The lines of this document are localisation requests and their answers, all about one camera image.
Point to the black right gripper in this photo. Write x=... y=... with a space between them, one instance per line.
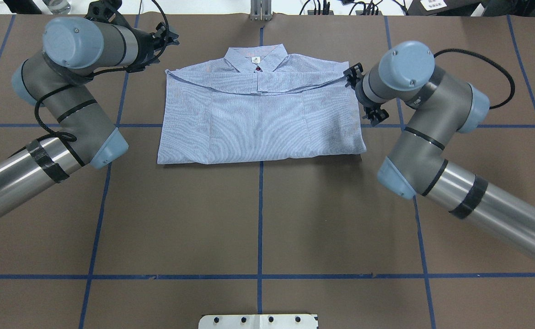
x=359 y=93

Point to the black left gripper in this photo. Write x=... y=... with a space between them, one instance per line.
x=145 y=42

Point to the blue striped button shirt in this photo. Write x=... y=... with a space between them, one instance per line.
x=258 y=104

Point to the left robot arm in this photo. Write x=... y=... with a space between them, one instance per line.
x=78 y=132

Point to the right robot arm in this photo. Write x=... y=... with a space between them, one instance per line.
x=443 y=106

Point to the clear water bottle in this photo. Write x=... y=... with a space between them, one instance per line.
x=58 y=7

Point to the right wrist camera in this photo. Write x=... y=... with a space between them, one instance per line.
x=375 y=115

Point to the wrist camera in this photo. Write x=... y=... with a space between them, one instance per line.
x=105 y=11
x=375 y=115

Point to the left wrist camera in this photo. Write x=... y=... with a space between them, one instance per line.
x=105 y=11

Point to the aluminium frame post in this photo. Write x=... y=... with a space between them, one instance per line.
x=261 y=10

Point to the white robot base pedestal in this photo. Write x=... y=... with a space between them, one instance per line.
x=259 y=321

